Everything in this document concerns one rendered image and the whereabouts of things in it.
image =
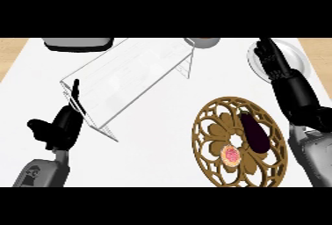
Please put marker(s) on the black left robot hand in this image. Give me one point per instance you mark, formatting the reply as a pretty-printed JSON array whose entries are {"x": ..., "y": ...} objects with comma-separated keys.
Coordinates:
[{"x": 65, "y": 126}]

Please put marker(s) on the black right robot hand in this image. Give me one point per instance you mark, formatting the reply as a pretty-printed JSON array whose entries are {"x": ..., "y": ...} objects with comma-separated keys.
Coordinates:
[{"x": 298, "y": 93}]

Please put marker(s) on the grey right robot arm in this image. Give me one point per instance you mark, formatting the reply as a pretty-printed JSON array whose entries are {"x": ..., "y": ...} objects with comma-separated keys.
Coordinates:
[{"x": 311, "y": 155}]

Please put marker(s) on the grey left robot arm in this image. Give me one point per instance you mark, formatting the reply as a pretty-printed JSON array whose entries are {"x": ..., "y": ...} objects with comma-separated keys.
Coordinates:
[{"x": 43, "y": 171}]

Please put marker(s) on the brown openwork round placemat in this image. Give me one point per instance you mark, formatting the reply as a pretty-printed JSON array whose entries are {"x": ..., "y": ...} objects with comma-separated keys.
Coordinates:
[{"x": 239, "y": 142}]

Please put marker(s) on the pink frosted cupcake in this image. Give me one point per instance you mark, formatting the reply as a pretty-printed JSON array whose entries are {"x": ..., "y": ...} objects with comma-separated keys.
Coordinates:
[{"x": 230, "y": 155}]

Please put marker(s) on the white round plate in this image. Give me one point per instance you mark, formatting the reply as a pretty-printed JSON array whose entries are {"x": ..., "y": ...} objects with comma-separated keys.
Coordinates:
[{"x": 298, "y": 57}]

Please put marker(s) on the dark purple eggplant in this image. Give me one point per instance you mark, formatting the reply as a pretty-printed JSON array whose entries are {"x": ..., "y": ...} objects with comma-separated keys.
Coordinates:
[{"x": 254, "y": 133}]

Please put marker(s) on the grey and black appliance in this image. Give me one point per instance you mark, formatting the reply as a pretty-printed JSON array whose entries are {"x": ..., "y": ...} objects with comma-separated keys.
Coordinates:
[{"x": 77, "y": 44}]

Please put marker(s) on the grey round bowl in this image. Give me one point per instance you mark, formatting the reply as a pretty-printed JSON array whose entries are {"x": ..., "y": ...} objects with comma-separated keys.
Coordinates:
[{"x": 202, "y": 42}]

